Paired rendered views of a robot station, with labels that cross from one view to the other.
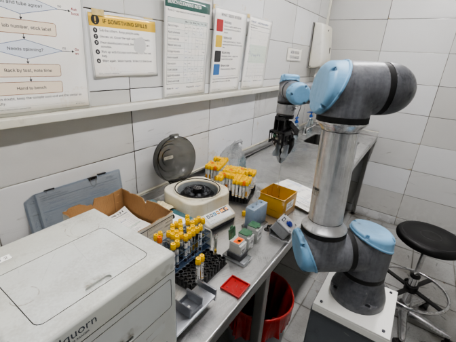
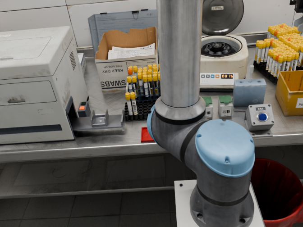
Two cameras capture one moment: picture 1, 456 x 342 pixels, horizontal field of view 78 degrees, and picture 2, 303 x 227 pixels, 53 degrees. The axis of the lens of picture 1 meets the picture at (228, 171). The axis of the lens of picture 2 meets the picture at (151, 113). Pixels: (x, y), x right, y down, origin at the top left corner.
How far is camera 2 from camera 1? 0.79 m
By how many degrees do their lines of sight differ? 55
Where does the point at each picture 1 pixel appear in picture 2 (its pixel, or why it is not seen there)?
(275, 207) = (283, 97)
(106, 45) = not seen: outside the picture
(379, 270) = (206, 183)
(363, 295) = (196, 201)
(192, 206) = not seen: hidden behind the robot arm
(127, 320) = (16, 87)
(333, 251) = (163, 130)
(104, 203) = (138, 35)
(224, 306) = (127, 139)
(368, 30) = not seen: outside the picture
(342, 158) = (160, 23)
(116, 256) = (28, 52)
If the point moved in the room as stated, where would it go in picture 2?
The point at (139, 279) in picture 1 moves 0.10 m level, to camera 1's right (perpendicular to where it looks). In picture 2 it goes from (18, 66) to (27, 80)
